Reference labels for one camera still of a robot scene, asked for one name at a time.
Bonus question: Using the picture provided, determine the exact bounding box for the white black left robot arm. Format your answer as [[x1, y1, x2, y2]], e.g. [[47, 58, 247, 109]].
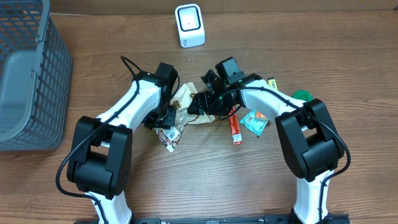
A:
[[64, 63, 179, 223]]

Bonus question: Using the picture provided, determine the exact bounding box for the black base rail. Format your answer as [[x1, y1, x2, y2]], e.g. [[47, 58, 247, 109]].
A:
[[74, 211, 351, 224]]

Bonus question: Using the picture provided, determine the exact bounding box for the teal tissue packet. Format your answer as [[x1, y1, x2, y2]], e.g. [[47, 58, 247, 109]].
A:
[[240, 110, 269, 136]]

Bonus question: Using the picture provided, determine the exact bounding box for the green lid jar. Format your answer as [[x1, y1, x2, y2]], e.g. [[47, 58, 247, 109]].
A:
[[292, 90, 313, 102]]

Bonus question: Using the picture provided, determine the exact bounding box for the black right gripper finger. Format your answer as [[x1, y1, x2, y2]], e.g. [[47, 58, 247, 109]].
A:
[[201, 69, 223, 92], [187, 91, 214, 115]]

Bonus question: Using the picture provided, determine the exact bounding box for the orange snack packet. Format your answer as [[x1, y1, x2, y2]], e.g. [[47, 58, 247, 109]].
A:
[[256, 111, 267, 120]]

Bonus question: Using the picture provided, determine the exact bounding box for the white barcode scanner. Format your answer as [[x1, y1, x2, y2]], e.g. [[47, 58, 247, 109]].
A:
[[175, 3, 205, 49]]

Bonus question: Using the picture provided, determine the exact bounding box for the red snack bar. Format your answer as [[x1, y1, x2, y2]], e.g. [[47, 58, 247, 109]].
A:
[[228, 106, 243, 145]]

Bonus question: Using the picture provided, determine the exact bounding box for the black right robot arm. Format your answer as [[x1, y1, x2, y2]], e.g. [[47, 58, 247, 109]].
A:
[[187, 57, 347, 223]]

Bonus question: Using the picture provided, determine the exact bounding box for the yellow highlighter black cap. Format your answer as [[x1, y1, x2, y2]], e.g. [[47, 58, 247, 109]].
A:
[[267, 77, 278, 90]]

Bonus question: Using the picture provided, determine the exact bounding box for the grey plastic mesh basket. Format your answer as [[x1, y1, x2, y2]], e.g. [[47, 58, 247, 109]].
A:
[[1, 0, 73, 151]]

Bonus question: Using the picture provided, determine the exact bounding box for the brown transparent snack bag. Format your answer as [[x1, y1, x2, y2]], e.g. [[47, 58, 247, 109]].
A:
[[171, 82, 215, 131]]

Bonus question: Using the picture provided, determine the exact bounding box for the white patterned wrapper packet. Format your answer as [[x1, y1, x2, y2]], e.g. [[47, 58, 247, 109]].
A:
[[155, 126, 181, 152]]

